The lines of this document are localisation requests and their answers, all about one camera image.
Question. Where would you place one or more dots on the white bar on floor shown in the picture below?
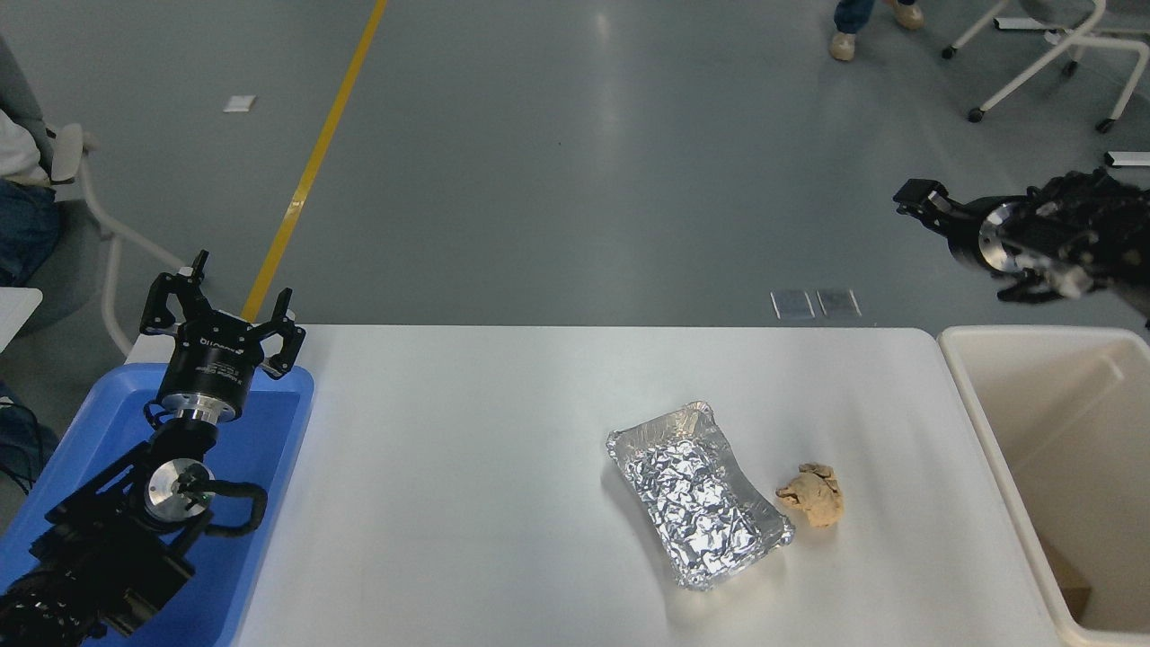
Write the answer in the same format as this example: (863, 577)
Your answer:
(1130, 158)

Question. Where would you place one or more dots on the large pale bin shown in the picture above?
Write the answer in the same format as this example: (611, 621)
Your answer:
(1051, 449)

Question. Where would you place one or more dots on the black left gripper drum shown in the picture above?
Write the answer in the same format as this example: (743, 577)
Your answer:
(216, 359)

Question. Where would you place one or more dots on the grey white chair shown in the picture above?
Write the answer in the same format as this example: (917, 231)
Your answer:
(108, 243)

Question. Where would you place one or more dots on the blue plastic tray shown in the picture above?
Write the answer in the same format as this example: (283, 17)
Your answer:
(260, 431)

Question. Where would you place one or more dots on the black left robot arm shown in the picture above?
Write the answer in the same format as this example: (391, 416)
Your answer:
(99, 548)

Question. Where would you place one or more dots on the yellow floor tape line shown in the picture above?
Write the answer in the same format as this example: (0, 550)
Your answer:
(310, 166)

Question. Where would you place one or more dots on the small white floor tag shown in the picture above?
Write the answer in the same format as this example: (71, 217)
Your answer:
(240, 103)

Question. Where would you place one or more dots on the crumpled tan paper ball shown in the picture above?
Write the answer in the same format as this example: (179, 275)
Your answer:
(813, 499)

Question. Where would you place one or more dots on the walking person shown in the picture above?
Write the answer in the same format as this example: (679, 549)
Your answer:
(844, 40)

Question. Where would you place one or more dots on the small white side table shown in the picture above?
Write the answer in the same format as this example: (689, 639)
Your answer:
(13, 314)

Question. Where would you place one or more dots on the white wheeled chair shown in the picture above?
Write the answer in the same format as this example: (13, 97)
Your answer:
(1051, 49)

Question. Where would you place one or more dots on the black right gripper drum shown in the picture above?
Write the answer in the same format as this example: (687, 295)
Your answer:
(966, 234)

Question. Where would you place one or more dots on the crumpled foil tray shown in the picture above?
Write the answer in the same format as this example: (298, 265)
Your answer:
(696, 499)

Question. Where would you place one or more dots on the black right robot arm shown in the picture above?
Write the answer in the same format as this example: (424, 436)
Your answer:
(1096, 234)

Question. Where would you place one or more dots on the clear floor plate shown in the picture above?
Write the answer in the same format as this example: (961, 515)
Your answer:
(838, 303)
(793, 305)

